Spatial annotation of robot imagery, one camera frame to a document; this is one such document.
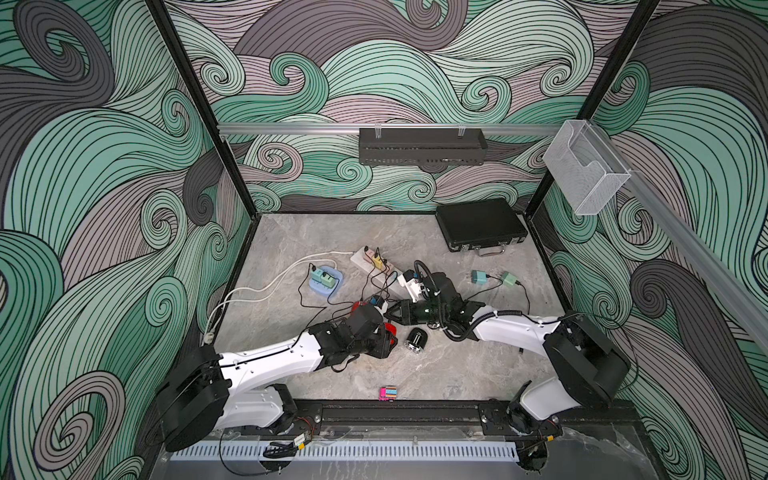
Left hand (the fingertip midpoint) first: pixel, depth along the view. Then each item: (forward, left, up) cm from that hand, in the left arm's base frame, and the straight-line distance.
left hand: (390, 337), depth 79 cm
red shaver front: (0, 0, +2) cm, 2 cm away
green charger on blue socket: (+20, +23, -1) cm, 30 cm away
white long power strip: (+23, +2, -2) cm, 23 cm away
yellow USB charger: (+26, +4, 0) cm, 26 cm away
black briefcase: (+49, -41, -9) cm, 65 cm away
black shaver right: (+1, -8, -5) cm, 9 cm away
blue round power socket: (+18, +23, -6) cm, 30 cm away
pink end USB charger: (+28, +6, 0) cm, 29 cm away
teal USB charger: (+23, -30, -5) cm, 38 cm away
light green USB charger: (+22, -40, -6) cm, 46 cm away
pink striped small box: (-13, +1, -5) cm, 14 cm away
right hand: (+4, +2, +2) cm, 5 cm away
